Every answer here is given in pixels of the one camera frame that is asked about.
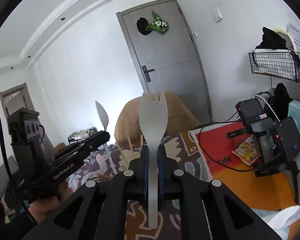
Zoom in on wooden chopstick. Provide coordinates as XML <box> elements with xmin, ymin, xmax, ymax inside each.
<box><xmin>115</xmin><ymin>141</ymin><xmax>129</xmax><ymax>165</ymax></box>
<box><xmin>140</xmin><ymin>134</ymin><xmax>143</xmax><ymax>148</ymax></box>
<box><xmin>127</xmin><ymin>135</ymin><xmax>134</xmax><ymax>153</ymax></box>

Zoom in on white plastic spoon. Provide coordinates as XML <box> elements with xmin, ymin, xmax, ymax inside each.
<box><xmin>95</xmin><ymin>100</ymin><xmax>118</xmax><ymax>176</ymax></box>

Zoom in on white plastic fork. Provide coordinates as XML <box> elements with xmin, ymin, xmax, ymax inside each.
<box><xmin>139</xmin><ymin>92</ymin><xmax>168</xmax><ymax>229</ymax></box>

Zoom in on person's left hand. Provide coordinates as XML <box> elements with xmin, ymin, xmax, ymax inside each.
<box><xmin>28</xmin><ymin>180</ymin><xmax>73</xmax><ymax>224</ymax></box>

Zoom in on black shoe rack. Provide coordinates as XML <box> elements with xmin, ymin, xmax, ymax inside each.
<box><xmin>68</xmin><ymin>127</ymin><xmax>98</xmax><ymax>144</ymax></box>

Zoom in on patterned woven tablecloth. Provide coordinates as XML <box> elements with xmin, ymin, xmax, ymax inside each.
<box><xmin>65</xmin><ymin>132</ymin><xmax>213</xmax><ymax>240</ymax></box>

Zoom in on red orange mat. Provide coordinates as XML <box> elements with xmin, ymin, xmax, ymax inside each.
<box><xmin>189</xmin><ymin>122</ymin><xmax>296</xmax><ymax>211</ymax></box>

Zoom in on colourful snack packet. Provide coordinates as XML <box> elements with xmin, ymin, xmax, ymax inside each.
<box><xmin>232</xmin><ymin>135</ymin><xmax>260</xmax><ymax>166</ymax></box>

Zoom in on grey side door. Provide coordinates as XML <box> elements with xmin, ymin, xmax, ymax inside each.
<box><xmin>0</xmin><ymin>83</ymin><xmax>35</xmax><ymax>118</ymax></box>

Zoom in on tan cushioned chair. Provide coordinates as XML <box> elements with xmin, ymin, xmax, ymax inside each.
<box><xmin>114</xmin><ymin>92</ymin><xmax>200</xmax><ymax>144</ymax></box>

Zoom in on teal box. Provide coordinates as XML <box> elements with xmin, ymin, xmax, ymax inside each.
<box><xmin>288</xmin><ymin>100</ymin><xmax>300</xmax><ymax>134</ymax></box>

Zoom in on grey room door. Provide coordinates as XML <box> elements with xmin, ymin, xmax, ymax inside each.
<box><xmin>117</xmin><ymin>0</ymin><xmax>212</xmax><ymax>124</ymax></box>

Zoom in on black hat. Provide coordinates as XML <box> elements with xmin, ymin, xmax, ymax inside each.
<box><xmin>136</xmin><ymin>17</ymin><xmax>152</xmax><ymax>36</ymax></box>

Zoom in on green panda bag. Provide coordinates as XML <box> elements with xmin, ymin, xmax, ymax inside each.
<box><xmin>146</xmin><ymin>11</ymin><xmax>169</xmax><ymax>34</ymax></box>

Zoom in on black camera unit on tripod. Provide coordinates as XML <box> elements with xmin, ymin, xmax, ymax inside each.
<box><xmin>269</xmin><ymin>116</ymin><xmax>300</xmax><ymax>205</ymax></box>
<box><xmin>226</xmin><ymin>99</ymin><xmax>282</xmax><ymax>177</ymax></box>

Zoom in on black wire wall basket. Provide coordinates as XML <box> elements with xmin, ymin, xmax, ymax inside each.
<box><xmin>249</xmin><ymin>49</ymin><xmax>300</xmax><ymax>82</ymax></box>

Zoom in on white wall switch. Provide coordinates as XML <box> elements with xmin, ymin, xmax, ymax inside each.
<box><xmin>213</xmin><ymin>9</ymin><xmax>223</xmax><ymax>23</ymax></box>

